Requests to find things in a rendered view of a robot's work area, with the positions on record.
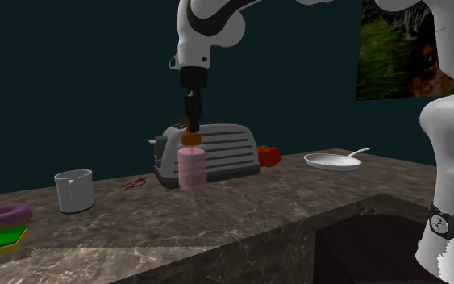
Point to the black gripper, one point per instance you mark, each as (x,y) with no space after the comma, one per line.
(194,77)

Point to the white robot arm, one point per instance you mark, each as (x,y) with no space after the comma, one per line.
(452,129)

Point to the silver toaster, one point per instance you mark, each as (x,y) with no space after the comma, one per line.
(228,151)

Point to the pink bottle with orange cap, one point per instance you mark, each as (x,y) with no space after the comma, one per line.
(192,170)

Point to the red bell pepper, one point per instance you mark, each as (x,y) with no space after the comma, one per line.
(269,155)

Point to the white mug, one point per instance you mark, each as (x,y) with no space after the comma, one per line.
(75,192)

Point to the white frying pan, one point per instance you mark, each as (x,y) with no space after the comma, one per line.
(332,161)

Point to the purple frosted donut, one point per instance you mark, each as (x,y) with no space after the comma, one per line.
(1,217)

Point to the green and orange wall picture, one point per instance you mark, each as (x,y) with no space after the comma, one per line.
(391,55)

